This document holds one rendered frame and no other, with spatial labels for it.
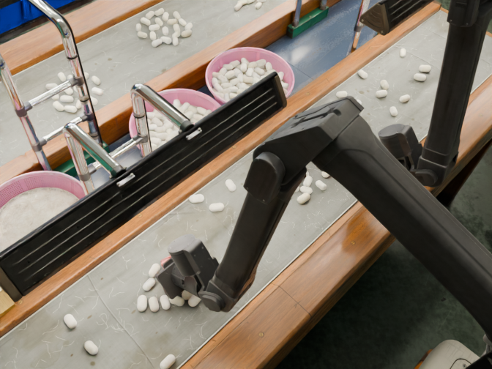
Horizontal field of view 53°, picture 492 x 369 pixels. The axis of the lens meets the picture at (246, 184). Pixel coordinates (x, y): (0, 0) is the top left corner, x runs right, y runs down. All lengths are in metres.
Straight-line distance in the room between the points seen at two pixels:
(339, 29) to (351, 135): 1.37
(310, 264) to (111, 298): 0.45
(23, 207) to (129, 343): 0.45
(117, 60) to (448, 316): 1.51
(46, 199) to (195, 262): 0.54
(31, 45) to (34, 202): 0.57
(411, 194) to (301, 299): 0.60
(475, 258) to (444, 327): 1.49
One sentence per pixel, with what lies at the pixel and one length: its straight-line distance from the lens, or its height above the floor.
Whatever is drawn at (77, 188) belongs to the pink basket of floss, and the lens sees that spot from 1.30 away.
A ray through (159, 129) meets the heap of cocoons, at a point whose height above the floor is 0.74.
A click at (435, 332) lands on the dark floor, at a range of 2.05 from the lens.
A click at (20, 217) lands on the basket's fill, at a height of 0.73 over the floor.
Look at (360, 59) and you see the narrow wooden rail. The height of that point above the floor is 0.76.
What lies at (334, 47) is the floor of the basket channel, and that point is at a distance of 1.82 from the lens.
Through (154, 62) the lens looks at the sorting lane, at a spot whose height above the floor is 0.74.
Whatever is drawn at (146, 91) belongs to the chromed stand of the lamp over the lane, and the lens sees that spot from 0.95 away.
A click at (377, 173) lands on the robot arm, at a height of 1.36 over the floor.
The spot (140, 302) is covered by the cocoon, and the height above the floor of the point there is 0.76.
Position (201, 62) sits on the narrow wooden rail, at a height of 0.76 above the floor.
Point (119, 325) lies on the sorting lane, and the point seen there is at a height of 0.74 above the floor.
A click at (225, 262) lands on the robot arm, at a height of 1.03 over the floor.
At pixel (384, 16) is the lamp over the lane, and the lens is 1.27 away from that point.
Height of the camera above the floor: 1.78
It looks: 54 degrees down
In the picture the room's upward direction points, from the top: 6 degrees clockwise
